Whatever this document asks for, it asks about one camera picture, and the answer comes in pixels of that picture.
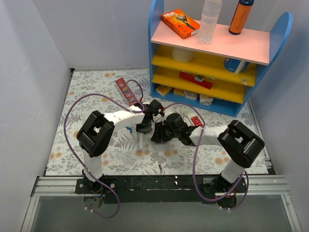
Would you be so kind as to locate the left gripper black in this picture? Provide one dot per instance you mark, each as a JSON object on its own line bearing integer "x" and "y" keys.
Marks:
{"x": 144, "y": 128}

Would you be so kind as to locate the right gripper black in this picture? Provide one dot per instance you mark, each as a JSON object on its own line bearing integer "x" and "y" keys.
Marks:
{"x": 159, "y": 133}

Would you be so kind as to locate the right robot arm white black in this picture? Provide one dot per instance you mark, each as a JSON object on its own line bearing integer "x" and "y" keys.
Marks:
{"x": 241, "y": 144}

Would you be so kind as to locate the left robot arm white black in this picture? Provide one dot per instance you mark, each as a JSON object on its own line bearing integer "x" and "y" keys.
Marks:
{"x": 96, "y": 133}

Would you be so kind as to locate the red white remote control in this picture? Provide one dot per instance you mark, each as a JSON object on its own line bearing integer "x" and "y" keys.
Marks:
{"x": 195, "y": 119}

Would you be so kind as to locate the blue clip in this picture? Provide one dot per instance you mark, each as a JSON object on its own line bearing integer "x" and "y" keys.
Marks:
{"x": 130, "y": 129}

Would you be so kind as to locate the red toothpaste box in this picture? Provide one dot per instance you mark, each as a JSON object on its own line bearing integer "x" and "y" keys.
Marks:
{"x": 126, "y": 91}

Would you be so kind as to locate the floral table mat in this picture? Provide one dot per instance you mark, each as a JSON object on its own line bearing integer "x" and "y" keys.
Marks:
{"x": 97, "y": 90}

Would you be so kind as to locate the yellow soap pack left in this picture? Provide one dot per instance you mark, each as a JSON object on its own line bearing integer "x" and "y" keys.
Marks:
{"x": 163, "y": 90}

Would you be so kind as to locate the yellow white pack middle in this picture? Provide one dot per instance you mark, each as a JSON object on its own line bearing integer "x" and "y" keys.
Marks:
{"x": 186, "y": 94}

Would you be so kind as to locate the black base bar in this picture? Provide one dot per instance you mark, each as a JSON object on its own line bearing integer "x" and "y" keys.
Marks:
{"x": 153, "y": 188}

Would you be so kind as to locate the white pack right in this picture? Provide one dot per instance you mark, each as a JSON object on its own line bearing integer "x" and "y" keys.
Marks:
{"x": 205, "y": 100}

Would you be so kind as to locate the red box on shelf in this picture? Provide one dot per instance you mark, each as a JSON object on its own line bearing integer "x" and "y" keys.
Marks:
{"x": 203, "y": 81}

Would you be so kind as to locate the white paper roll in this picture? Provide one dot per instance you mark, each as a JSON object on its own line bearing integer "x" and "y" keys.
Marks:
{"x": 182, "y": 55}

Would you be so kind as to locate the blue shelf unit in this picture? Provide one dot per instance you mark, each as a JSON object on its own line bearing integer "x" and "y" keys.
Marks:
{"x": 230, "y": 91}

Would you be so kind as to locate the blue white can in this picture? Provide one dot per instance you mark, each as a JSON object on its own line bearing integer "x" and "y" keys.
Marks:
{"x": 235, "y": 65}

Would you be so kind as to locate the orange razor box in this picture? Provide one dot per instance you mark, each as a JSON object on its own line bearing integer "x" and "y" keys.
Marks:
{"x": 183, "y": 25}

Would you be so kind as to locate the clear plastic bottle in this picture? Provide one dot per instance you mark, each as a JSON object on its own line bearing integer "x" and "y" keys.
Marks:
{"x": 209, "y": 17}

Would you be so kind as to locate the orange cylindrical bottle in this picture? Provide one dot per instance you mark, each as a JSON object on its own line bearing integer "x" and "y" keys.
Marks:
{"x": 240, "y": 16}

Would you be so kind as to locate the aluminium rail frame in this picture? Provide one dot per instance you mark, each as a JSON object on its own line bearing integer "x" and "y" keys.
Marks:
{"x": 268, "y": 207}

